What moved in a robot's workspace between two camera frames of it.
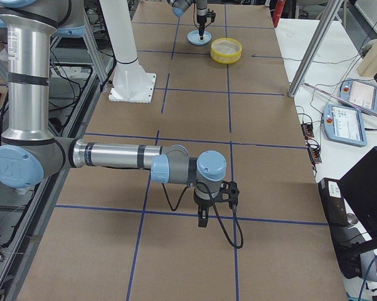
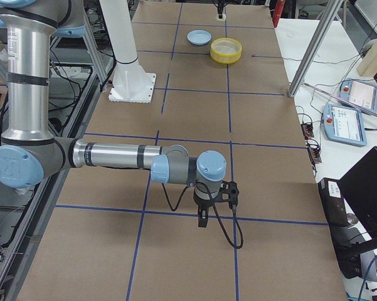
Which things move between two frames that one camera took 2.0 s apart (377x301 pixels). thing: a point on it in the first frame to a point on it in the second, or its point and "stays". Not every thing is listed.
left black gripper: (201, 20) to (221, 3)
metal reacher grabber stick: (349, 102) stays
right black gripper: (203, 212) stays
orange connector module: (307, 128) stays
